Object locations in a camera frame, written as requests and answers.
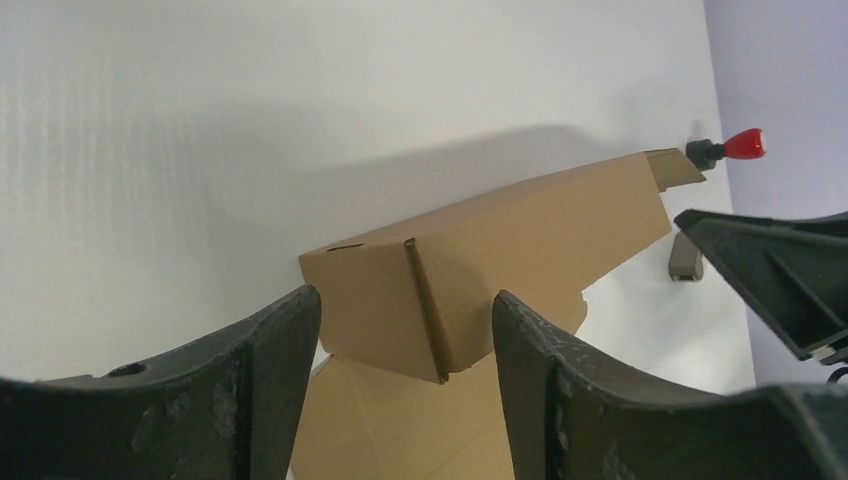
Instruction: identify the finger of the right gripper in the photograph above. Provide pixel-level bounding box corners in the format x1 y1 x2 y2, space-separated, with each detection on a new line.
674 209 847 365

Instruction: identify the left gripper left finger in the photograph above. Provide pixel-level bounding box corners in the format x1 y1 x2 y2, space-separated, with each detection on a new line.
1 285 321 479

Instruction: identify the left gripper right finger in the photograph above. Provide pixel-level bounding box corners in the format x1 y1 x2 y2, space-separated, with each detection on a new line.
492 291 847 479

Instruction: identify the small grey clip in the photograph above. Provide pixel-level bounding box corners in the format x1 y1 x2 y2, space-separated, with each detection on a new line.
668 231 704 282

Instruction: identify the brown cardboard box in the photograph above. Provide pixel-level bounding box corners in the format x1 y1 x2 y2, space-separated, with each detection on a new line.
292 148 704 479

